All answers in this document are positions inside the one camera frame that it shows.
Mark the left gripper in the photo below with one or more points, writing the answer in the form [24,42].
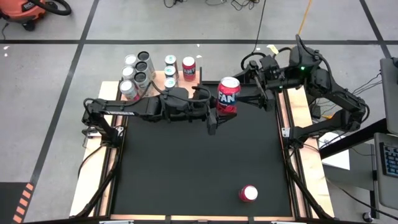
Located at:
[202,110]

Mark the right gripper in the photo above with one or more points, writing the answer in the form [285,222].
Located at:
[276,81]

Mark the orange Fanta can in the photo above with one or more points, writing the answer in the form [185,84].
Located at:
[228,99]

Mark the red soda can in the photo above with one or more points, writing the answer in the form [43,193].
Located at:
[188,70]
[248,193]

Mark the silver blue Red Bull can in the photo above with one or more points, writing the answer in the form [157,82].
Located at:
[169,71]
[169,82]
[170,59]

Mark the white pink soda can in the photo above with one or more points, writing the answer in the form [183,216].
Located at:
[127,72]
[131,59]
[127,88]

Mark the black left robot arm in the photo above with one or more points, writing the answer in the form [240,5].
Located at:
[124,109]

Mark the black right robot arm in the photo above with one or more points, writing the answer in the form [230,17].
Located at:
[335,93]

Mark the yellow paper tag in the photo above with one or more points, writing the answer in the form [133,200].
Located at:
[273,49]

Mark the black table mat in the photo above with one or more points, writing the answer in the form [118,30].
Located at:
[217,171]

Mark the white paper sheet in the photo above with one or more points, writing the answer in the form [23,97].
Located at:
[337,155]

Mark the black stand beam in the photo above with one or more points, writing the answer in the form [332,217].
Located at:
[351,140]

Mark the grey laptop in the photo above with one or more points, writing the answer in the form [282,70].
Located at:
[388,193]

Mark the black caster wheel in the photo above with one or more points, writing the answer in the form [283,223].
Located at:
[367,216]

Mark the orange shop vacuum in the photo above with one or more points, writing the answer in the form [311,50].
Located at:
[21,11]

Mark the black orange striped floor ramp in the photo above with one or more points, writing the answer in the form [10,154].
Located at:
[9,202]

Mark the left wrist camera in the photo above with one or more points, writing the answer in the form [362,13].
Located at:
[202,95]

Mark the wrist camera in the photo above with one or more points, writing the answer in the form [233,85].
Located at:
[202,95]
[269,64]

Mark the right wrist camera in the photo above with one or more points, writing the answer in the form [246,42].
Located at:
[269,64]

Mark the wooden shelf with black frame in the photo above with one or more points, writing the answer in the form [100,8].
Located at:
[158,76]

